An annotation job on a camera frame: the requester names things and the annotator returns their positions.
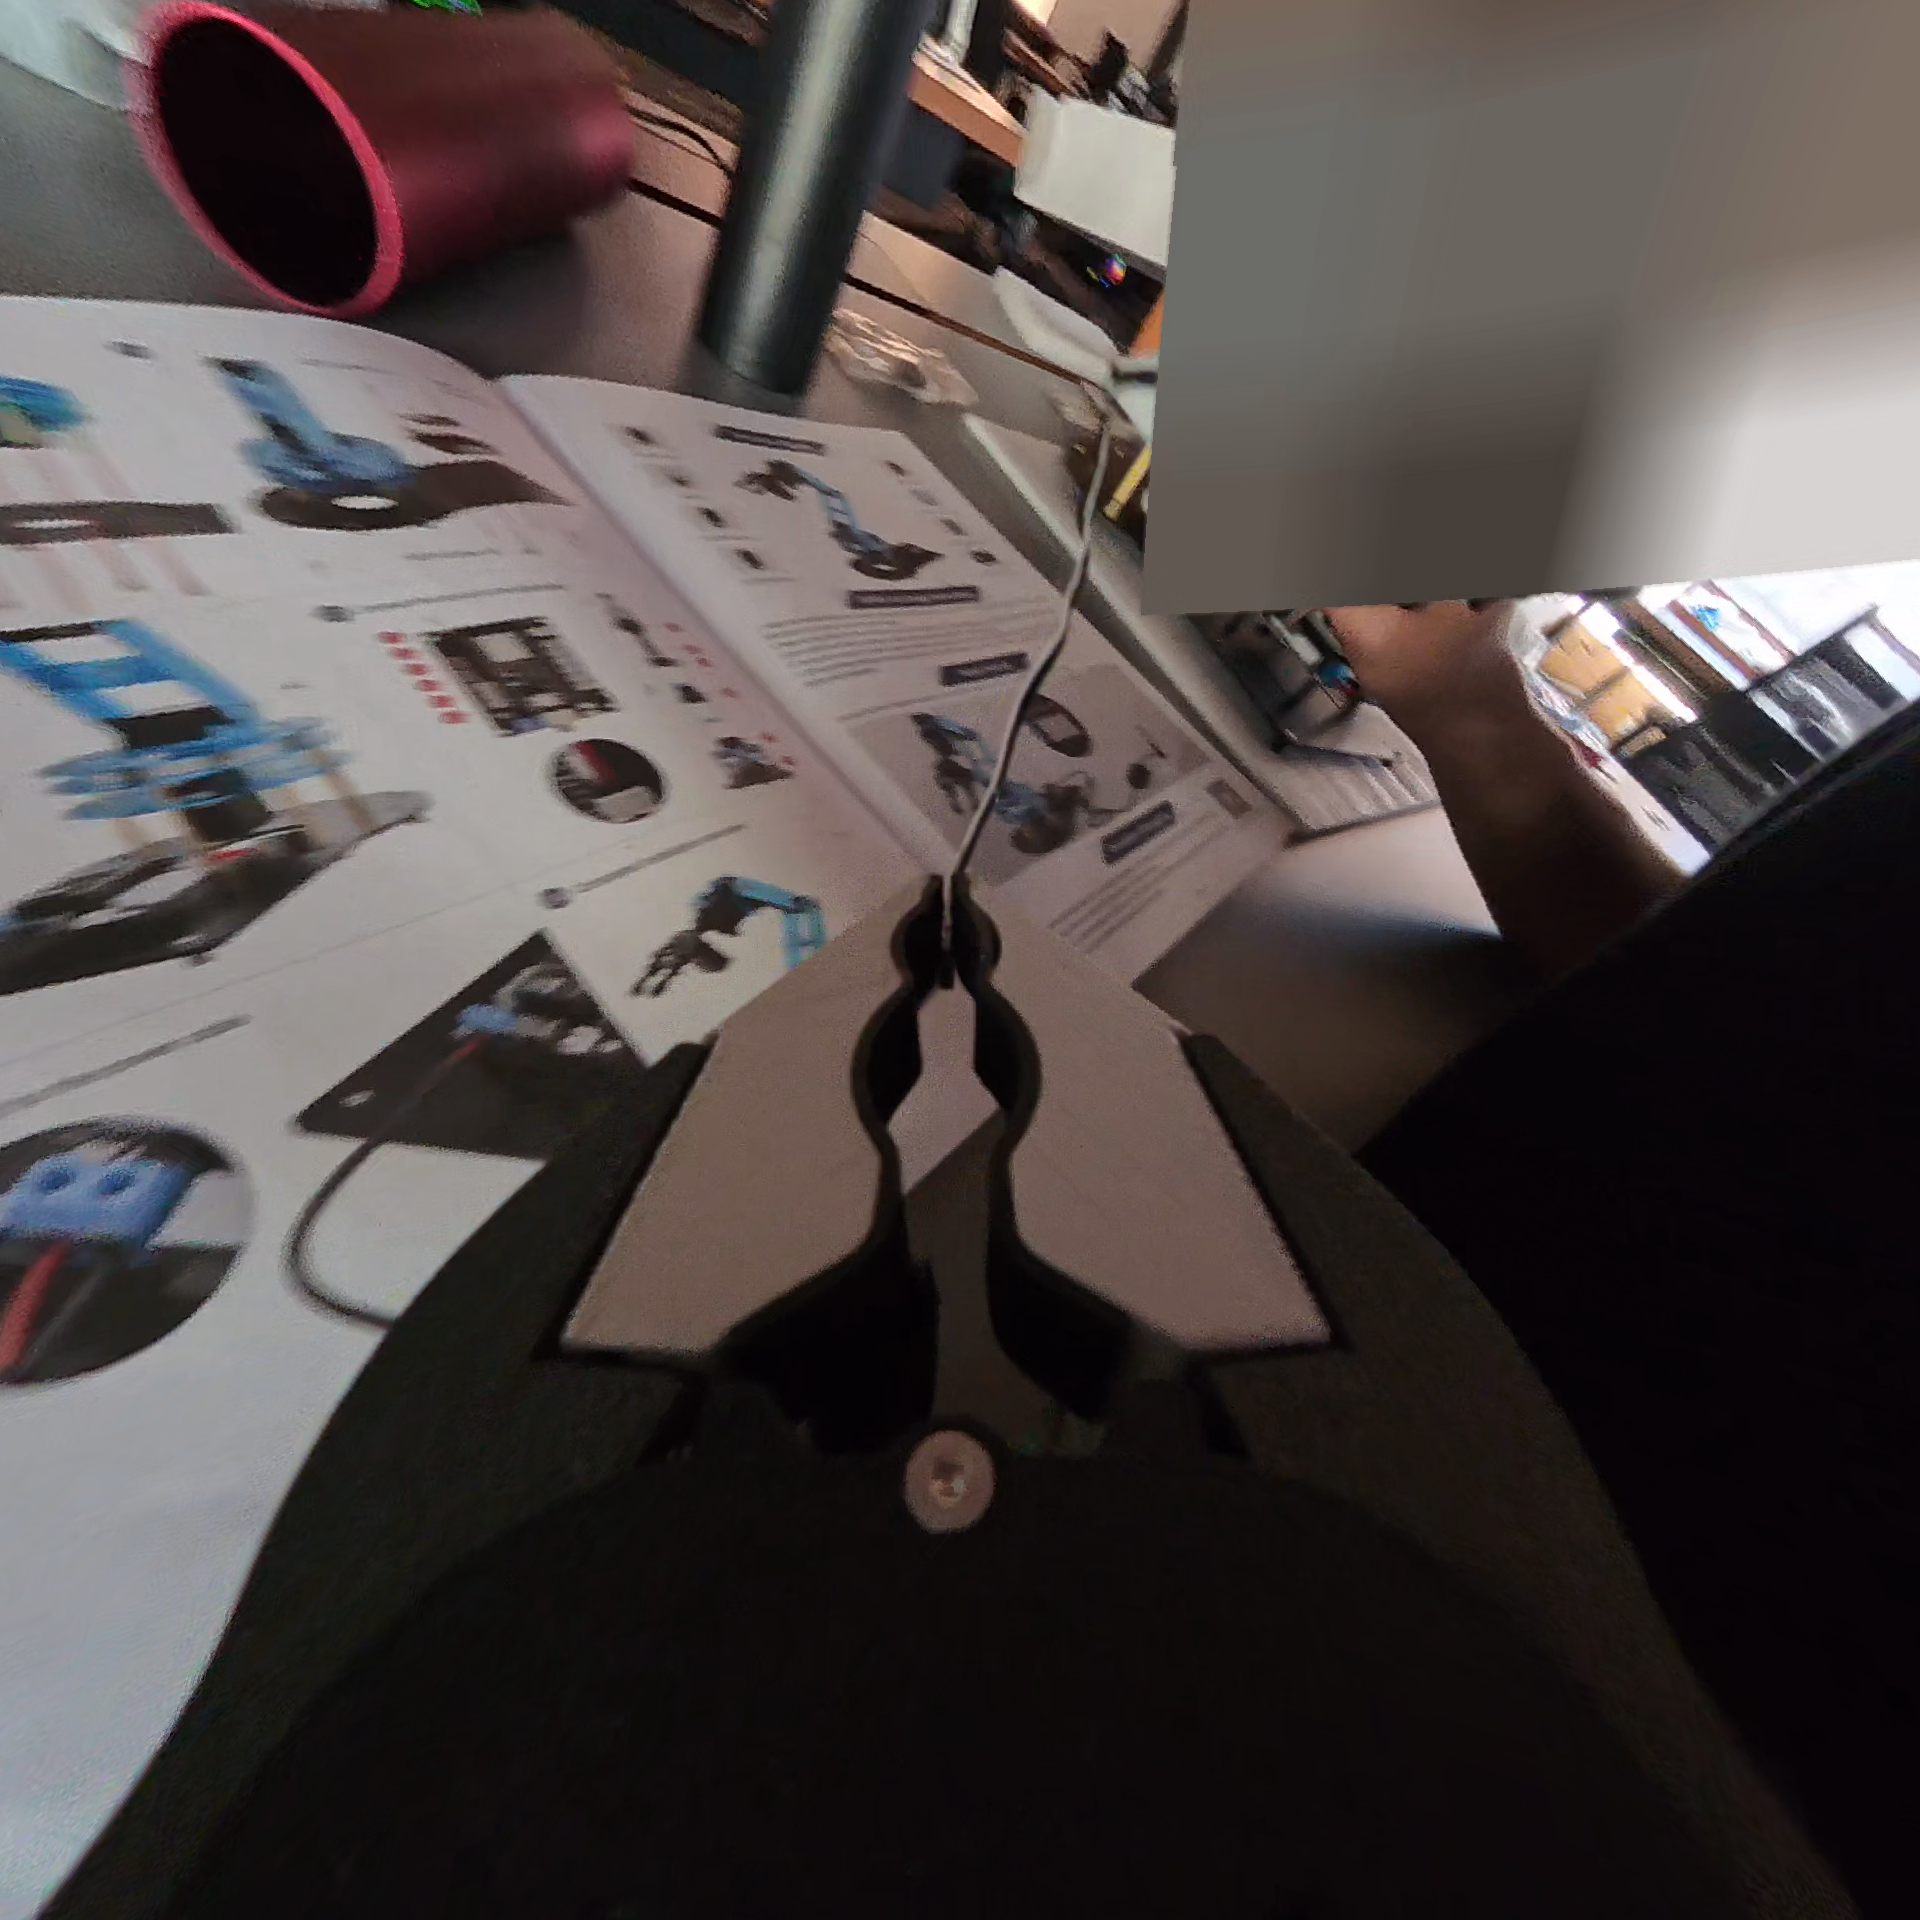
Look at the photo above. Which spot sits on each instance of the white box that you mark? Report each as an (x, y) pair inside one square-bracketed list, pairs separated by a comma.
[(1094, 164)]

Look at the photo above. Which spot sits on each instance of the instruction manual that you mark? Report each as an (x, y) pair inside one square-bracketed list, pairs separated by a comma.
[(450, 601)]

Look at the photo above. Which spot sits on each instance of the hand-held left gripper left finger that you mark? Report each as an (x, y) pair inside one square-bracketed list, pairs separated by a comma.
[(720, 1201)]

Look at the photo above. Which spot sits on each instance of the red cylinder case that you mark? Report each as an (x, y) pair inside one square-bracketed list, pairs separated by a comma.
[(480, 135)]

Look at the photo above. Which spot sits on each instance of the flat clear bag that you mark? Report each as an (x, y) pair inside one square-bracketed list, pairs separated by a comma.
[(900, 360)]

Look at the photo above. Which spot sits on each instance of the person's black shirt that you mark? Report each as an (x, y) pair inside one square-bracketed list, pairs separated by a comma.
[(1725, 1201)]

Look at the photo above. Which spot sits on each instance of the person's right forearm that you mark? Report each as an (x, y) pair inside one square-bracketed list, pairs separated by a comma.
[(1501, 750)]

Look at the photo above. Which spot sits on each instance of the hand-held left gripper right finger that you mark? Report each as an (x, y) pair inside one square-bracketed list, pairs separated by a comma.
[(1171, 1201)]

